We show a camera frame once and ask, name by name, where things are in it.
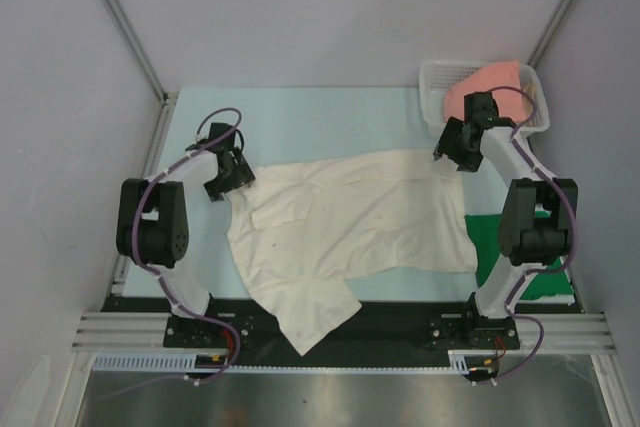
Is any cream white t shirt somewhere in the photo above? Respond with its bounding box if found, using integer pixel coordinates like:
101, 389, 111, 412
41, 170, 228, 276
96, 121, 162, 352
227, 149, 477, 355

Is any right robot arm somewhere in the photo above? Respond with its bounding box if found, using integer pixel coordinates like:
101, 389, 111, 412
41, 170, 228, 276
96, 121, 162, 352
434, 88, 578, 348

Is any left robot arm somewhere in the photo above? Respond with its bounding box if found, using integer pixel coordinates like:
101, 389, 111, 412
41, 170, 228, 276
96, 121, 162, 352
116, 122, 255, 347

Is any pink t shirt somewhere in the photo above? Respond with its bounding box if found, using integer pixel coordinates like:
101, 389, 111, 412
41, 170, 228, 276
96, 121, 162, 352
443, 60, 531, 123

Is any white plastic basket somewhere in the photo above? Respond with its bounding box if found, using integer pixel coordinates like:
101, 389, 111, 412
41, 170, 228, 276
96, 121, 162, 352
417, 59, 552, 140

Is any beige t shirt in basket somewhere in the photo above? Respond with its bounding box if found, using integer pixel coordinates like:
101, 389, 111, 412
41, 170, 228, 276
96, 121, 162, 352
521, 79, 540, 119

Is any green folded t shirt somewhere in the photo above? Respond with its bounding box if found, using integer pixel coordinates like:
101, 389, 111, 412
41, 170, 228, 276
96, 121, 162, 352
462, 213, 574, 301

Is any left aluminium corner post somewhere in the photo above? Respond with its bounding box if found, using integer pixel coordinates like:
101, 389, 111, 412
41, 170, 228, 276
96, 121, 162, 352
74, 0, 177, 107

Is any aluminium corner post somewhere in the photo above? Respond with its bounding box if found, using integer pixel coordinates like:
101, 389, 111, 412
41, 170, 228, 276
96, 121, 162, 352
527, 0, 609, 68
74, 0, 177, 107

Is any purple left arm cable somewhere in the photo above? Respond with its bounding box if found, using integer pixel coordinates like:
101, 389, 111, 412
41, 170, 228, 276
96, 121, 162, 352
124, 106, 246, 388

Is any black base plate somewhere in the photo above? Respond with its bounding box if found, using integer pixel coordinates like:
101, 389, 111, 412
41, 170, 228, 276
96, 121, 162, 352
102, 296, 584, 356

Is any aluminium frame rail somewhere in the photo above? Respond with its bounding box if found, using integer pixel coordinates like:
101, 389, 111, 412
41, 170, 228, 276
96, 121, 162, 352
71, 312, 616, 355

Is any right aluminium corner post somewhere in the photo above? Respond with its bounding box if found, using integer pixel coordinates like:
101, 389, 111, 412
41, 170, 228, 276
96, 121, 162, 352
527, 0, 609, 68

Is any white slotted cable duct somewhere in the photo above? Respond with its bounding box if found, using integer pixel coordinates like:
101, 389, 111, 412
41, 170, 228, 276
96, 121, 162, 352
93, 352, 228, 373

